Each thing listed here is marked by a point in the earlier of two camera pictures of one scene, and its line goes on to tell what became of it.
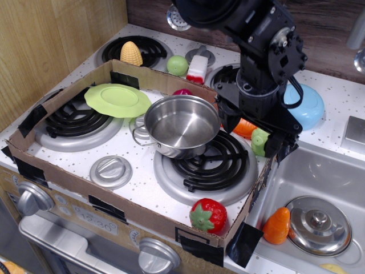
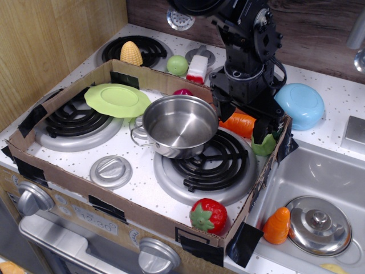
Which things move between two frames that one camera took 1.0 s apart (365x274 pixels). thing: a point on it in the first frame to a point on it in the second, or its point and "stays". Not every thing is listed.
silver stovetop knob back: x=201 y=51 stays
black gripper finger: x=280 y=146 to x=264 y=127
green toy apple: x=177 y=65 stays
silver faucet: x=356 y=40 stays
